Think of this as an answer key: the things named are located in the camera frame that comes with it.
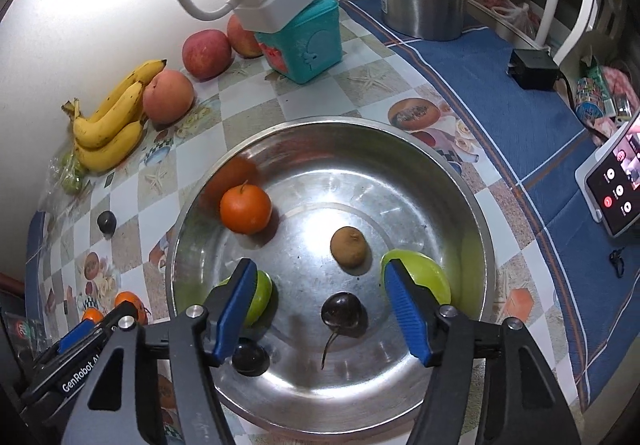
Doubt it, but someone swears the red apple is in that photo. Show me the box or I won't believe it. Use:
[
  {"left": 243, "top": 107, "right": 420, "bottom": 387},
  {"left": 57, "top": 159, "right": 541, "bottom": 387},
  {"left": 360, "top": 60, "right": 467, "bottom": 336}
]
[
  {"left": 226, "top": 14, "right": 263, "bottom": 58},
  {"left": 181, "top": 29, "right": 233, "bottom": 80},
  {"left": 142, "top": 70, "right": 196, "bottom": 123}
]

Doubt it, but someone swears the orange with stem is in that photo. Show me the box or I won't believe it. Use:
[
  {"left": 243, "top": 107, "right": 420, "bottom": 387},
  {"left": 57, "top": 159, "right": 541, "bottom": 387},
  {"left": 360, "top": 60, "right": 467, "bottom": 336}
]
[{"left": 220, "top": 180, "right": 273, "bottom": 235}]

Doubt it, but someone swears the clear bag of green fruits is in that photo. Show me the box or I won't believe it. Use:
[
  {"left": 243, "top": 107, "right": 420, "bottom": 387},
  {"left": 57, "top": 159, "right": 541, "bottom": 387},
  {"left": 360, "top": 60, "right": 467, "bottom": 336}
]
[{"left": 47, "top": 150, "right": 88, "bottom": 196}]

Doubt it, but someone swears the checkered tablecloth with blue border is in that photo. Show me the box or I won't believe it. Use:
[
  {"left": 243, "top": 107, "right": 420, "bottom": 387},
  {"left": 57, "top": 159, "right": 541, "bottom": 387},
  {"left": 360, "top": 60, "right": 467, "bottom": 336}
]
[{"left": 25, "top": 0, "right": 640, "bottom": 445}]

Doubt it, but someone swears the smartphone in white stand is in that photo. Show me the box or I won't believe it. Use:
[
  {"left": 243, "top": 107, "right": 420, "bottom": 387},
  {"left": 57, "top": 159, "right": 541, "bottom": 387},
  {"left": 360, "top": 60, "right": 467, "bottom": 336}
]
[{"left": 575, "top": 108, "right": 640, "bottom": 238}]

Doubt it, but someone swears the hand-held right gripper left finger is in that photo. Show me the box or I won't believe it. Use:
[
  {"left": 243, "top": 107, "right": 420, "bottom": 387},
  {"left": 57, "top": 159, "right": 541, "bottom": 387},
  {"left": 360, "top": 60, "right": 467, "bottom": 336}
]
[{"left": 60, "top": 257, "right": 258, "bottom": 445}]

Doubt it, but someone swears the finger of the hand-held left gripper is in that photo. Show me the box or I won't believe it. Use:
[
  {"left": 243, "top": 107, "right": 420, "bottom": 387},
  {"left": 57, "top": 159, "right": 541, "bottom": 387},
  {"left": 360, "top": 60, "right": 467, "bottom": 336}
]
[{"left": 57, "top": 301, "right": 138, "bottom": 356}]

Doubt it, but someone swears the dark cherry with stem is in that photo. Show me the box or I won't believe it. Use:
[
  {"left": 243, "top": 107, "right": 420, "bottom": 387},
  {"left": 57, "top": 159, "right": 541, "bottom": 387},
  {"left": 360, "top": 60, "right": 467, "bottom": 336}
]
[{"left": 320, "top": 291, "right": 362, "bottom": 371}]

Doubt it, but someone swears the yellow banana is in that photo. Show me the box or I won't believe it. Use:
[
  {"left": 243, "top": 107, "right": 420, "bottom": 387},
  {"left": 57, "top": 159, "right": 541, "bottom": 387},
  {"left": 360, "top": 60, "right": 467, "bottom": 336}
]
[
  {"left": 73, "top": 81, "right": 145, "bottom": 148},
  {"left": 75, "top": 119, "right": 147, "bottom": 172},
  {"left": 95, "top": 58, "right": 167, "bottom": 121}
]

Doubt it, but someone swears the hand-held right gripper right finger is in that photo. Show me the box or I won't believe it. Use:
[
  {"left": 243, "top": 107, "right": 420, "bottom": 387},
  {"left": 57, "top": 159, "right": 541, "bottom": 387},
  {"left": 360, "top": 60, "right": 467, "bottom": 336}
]
[{"left": 384, "top": 258, "right": 583, "bottom": 445}]

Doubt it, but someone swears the teal plastic box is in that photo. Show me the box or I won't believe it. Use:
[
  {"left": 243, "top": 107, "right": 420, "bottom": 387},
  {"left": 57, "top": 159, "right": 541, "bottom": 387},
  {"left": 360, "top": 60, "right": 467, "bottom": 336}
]
[{"left": 254, "top": 0, "right": 344, "bottom": 85}]

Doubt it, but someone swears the stainless steel bowl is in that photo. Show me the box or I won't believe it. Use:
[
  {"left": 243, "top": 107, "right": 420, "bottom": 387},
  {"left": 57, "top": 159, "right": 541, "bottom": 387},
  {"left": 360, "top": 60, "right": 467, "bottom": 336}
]
[{"left": 165, "top": 116, "right": 497, "bottom": 441}]

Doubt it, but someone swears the green mango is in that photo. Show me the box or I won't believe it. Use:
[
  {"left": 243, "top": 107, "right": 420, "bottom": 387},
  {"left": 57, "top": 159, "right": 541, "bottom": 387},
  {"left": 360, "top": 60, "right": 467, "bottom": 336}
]
[
  {"left": 217, "top": 270, "right": 274, "bottom": 326},
  {"left": 380, "top": 249, "right": 452, "bottom": 306}
]

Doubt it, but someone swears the brown kiwi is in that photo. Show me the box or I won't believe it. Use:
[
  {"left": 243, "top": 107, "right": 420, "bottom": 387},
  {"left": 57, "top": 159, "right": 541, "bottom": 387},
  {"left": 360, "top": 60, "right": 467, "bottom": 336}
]
[{"left": 330, "top": 226, "right": 368, "bottom": 268}]

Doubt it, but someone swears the clear plastic bag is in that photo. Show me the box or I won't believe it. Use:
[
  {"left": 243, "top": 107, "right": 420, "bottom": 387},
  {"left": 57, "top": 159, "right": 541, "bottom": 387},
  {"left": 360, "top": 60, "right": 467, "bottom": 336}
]
[{"left": 470, "top": 0, "right": 546, "bottom": 46}]

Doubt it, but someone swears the black power adapter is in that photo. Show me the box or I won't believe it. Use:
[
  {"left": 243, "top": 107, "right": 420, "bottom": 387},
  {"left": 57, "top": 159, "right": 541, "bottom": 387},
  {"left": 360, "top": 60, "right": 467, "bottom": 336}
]
[{"left": 507, "top": 48, "right": 560, "bottom": 90}]

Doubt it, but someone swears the colourful snack packet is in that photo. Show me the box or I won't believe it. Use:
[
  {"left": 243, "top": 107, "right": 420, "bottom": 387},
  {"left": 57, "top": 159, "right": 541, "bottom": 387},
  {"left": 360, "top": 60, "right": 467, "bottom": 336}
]
[{"left": 574, "top": 65, "right": 640, "bottom": 136}]

